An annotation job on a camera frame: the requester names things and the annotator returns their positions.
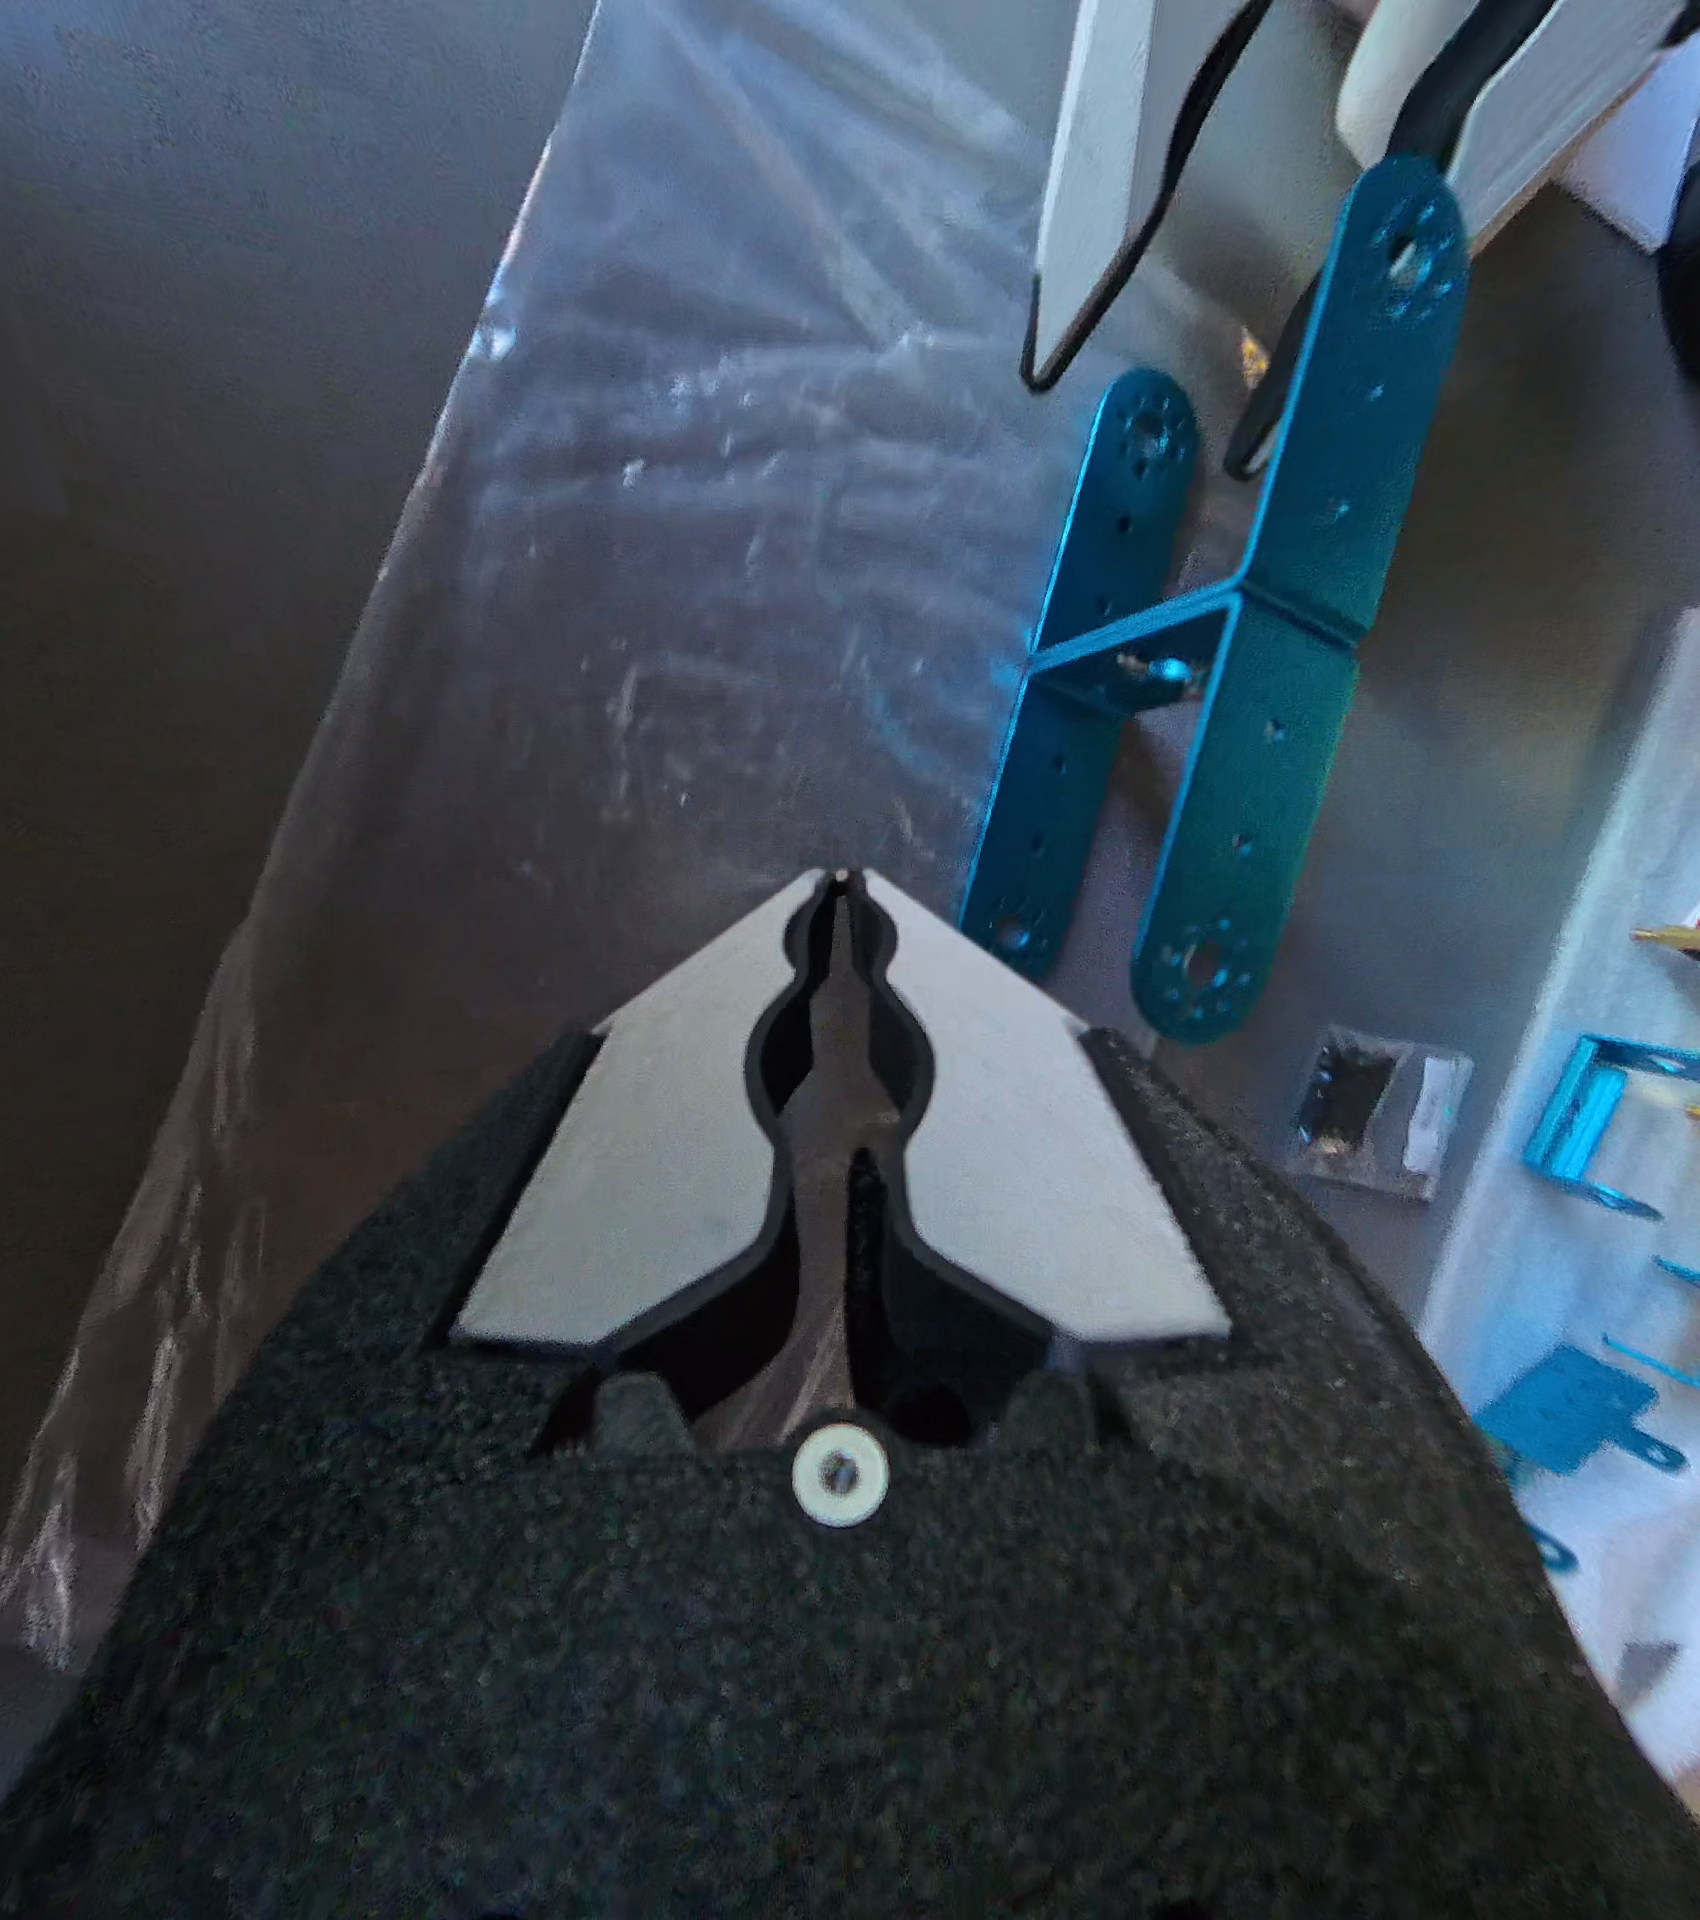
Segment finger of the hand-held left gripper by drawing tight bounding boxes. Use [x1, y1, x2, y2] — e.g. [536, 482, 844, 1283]
[1017, 0, 1284, 396]
[1221, 0, 1700, 482]

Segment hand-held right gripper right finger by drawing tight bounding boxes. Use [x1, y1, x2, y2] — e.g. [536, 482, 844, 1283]
[850, 865, 1233, 1348]

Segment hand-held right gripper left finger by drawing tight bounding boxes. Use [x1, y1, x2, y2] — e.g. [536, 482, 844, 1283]
[451, 865, 844, 1352]

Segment blue H-shaped metal bracket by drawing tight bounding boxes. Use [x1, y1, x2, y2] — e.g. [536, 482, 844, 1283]
[953, 151, 1474, 1049]

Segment group of small zip bags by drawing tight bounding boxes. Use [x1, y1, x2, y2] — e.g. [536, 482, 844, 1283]
[1273, 1021, 1477, 1205]

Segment clear plastic bag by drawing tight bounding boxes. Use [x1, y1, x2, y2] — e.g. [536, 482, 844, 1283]
[0, 0, 1332, 1677]

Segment white foam sheet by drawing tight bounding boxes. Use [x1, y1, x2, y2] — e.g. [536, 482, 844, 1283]
[1416, 603, 1700, 1790]

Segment blue long U bracket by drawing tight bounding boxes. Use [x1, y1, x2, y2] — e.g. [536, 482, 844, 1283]
[1518, 1031, 1700, 1221]

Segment blue perforated U bracket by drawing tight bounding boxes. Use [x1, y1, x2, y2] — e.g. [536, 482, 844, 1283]
[1474, 1341, 1692, 1482]

